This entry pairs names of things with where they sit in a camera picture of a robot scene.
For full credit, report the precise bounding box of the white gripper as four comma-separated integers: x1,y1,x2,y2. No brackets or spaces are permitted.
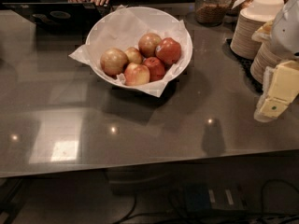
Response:
251,0,299,122

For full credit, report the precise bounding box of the yellowish apple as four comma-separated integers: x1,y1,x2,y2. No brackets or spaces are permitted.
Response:
100,48,128,77

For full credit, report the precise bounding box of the white paper bowl stack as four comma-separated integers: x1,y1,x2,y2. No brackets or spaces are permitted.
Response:
240,0,284,21

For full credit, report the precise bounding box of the red apple right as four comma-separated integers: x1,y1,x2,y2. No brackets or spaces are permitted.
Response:
155,37,181,66

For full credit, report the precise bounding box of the small red apple centre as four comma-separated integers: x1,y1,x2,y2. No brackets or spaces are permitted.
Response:
143,57,165,82

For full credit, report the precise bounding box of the pink-yellow apple front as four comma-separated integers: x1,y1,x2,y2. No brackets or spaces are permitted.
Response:
124,63,150,86

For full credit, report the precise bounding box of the paper plate stack front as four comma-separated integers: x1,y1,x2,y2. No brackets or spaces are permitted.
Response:
250,42,282,83

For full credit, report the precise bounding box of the paper plate stack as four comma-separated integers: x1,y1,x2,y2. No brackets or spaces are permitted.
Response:
250,42,282,83
230,7,267,60

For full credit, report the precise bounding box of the paper plate stack back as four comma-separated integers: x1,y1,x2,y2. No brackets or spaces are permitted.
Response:
230,7,267,60

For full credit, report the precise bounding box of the glass jar with granola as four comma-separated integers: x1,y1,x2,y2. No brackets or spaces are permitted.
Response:
194,0,232,26

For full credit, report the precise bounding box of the white paper liner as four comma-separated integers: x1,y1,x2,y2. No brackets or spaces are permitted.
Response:
68,5,189,98

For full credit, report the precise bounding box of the dark box under table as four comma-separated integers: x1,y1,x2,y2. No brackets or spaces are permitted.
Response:
183,183,248,216

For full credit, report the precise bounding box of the black laptop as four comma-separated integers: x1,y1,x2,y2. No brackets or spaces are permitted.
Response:
4,2,111,31

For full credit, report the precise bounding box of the black cable on floor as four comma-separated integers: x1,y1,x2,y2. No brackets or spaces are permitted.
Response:
111,178,299,224

